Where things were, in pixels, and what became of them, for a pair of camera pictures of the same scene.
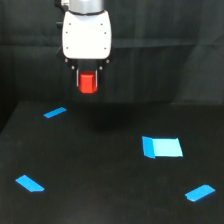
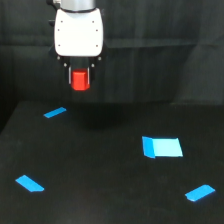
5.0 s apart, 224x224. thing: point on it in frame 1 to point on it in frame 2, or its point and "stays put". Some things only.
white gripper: x=86 y=37 to x=78 y=34
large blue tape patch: x=161 y=147 stays put
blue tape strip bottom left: x=29 y=183 stays put
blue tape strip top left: x=55 y=112 stays put
